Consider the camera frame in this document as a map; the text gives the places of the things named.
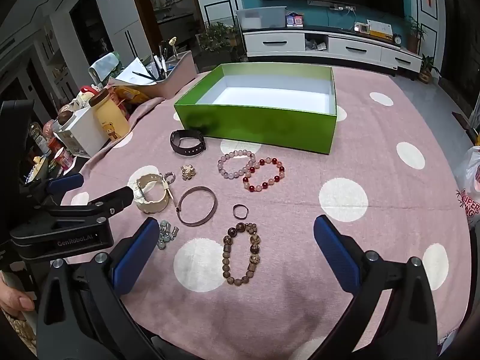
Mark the green white rolled cloth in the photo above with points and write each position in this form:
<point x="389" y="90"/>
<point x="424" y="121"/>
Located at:
<point x="105" y="65"/>

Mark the black pencil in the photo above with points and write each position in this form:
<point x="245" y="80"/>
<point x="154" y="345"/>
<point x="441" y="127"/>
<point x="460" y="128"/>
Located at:
<point x="144" y="76"/>

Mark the person's left hand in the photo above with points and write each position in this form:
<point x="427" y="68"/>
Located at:
<point x="17" y="302"/>

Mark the black alarm clock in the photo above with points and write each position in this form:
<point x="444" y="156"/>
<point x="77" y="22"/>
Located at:
<point x="397" y="39"/>

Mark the small potted plant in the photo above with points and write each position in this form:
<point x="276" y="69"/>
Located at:
<point x="427" y="68"/>

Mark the yellow bear print bottle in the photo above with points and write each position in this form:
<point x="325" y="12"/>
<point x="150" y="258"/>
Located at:
<point x="110" y="120"/>

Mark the leafy potted plant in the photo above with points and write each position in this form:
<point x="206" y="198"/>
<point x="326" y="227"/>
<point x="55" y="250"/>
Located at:
<point x="215" y="39"/>

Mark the white paper sheets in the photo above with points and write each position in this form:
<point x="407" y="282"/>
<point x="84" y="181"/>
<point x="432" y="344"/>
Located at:
<point x="131" y="71"/>

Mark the white cardboard box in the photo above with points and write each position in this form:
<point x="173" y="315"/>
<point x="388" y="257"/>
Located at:
<point x="84" y="135"/>

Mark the black wrist watch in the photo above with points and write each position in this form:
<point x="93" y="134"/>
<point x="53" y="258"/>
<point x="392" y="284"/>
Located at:
<point x="195" y="150"/>

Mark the grey metal bangle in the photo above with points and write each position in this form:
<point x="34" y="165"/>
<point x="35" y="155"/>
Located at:
<point x="215" y="204"/>

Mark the pink desk organizer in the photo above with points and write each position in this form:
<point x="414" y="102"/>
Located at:
<point x="176" y="78"/>

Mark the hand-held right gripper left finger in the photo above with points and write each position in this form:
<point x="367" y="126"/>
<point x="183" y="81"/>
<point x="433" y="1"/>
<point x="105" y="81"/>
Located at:
<point x="137" y="255"/>

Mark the bunch of pens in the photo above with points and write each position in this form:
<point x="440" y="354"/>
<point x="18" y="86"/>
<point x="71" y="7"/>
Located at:
<point x="161" y="60"/>

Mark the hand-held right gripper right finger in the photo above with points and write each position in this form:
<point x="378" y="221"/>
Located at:
<point x="337" y="258"/>

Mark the white power strip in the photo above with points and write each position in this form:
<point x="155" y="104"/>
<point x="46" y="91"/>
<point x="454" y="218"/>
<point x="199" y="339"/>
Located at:
<point x="332" y="5"/>

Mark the small pink device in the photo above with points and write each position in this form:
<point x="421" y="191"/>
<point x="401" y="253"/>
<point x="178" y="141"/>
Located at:
<point x="362" y="28"/>

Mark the white plastic bag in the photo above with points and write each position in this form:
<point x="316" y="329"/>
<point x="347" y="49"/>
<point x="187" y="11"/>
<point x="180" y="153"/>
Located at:
<point x="468" y="180"/>

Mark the clear plastic storage bin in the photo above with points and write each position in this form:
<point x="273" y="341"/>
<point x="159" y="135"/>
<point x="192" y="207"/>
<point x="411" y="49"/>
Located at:
<point x="262" y="17"/>

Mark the green cardboard box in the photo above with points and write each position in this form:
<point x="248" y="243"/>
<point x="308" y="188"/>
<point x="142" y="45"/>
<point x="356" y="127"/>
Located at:
<point x="262" y="123"/>

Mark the yellow snack packet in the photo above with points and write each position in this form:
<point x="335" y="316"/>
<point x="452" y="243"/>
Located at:
<point x="131" y="95"/>

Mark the pink polka dot tablecloth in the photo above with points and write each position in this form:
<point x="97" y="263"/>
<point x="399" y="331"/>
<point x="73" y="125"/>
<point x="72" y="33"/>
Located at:
<point x="375" y="150"/>

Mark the yellow white desk calendar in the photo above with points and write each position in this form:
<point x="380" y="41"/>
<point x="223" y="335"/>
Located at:
<point x="379" y="29"/>

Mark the white television cabinet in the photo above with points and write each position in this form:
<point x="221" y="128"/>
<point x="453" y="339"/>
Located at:
<point x="273" y="43"/>

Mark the tall potted plant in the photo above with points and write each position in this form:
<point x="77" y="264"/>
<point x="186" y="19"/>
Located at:
<point x="414" y="33"/>

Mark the gold flower brooch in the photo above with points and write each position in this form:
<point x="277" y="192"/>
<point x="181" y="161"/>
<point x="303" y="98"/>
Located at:
<point x="187" y="171"/>

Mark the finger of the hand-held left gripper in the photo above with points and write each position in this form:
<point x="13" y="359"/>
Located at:
<point x="69" y="182"/>
<point x="112" y="199"/>

